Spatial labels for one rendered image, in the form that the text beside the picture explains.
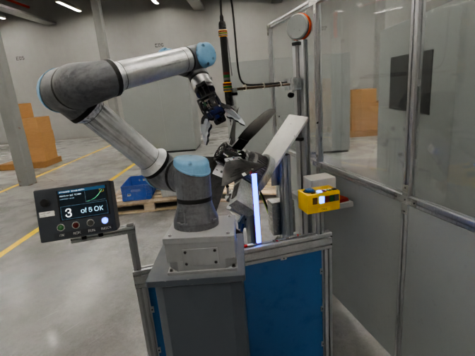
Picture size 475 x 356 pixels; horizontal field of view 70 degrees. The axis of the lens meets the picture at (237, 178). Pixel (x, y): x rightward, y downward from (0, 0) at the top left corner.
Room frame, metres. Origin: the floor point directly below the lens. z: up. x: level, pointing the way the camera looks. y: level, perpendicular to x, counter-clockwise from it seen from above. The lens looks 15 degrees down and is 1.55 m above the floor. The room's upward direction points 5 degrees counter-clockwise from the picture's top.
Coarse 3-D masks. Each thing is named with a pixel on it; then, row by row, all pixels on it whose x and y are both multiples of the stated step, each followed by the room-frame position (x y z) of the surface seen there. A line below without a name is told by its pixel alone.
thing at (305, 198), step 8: (304, 192) 1.43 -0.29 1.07; (320, 192) 1.41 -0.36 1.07; (328, 192) 1.41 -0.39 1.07; (336, 192) 1.42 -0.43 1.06; (304, 200) 1.42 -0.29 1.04; (304, 208) 1.42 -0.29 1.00; (312, 208) 1.39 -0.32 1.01; (320, 208) 1.40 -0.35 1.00; (328, 208) 1.41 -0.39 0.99; (336, 208) 1.42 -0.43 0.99
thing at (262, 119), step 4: (264, 112) 1.68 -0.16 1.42; (268, 112) 1.75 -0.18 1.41; (272, 112) 1.81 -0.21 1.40; (260, 116) 1.69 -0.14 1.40; (264, 116) 1.75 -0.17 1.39; (268, 116) 1.80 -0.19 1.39; (272, 116) 1.85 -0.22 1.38; (256, 120) 1.71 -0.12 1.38; (260, 120) 1.76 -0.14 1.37; (264, 120) 1.80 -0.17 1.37; (268, 120) 1.84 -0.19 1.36; (252, 124) 1.73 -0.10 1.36; (256, 124) 1.77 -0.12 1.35; (260, 124) 1.81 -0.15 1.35; (264, 124) 1.84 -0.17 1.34; (248, 128) 1.74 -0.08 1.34; (252, 128) 1.78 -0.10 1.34; (256, 128) 1.80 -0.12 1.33; (260, 128) 1.83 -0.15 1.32; (244, 132) 1.75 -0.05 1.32; (248, 132) 1.78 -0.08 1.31; (252, 132) 1.81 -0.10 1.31; (256, 132) 1.83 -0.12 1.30; (240, 136) 1.77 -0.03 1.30; (244, 136) 1.79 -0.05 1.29; (248, 136) 1.82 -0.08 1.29; (252, 136) 1.84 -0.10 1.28; (248, 140) 1.84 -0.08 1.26
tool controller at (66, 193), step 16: (48, 192) 1.16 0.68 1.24; (64, 192) 1.17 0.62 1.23; (80, 192) 1.18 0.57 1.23; (96, 192) 1.19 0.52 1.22; (112, 192) 1.23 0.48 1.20; (48, 208) 1.15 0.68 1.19; (80, 208) 1.17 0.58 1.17; (96, 208) 1.18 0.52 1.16; (112, 208) 1.19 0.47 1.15; (48, 224) 1.13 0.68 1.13; (64, 224) 1.14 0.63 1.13; (80, 224) 1.15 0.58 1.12; (96, 224) 1.16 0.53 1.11; (112, 224) 1.17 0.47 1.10; (48, 240) 1.12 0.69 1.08
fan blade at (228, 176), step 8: (232, 160) 1.69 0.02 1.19; (240, 160) 1.68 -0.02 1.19; (224, 168) 1.62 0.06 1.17; (232, 168) 1.59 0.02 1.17; (240, 168) 1.57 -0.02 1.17; (248, 168) 1.54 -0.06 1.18; (256, 168) 1.51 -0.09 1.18; (224, 176) 1.55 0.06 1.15; (232, 176) 1.52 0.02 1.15; (240, 176) 1.49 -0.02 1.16; (224, 184) 1.49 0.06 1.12
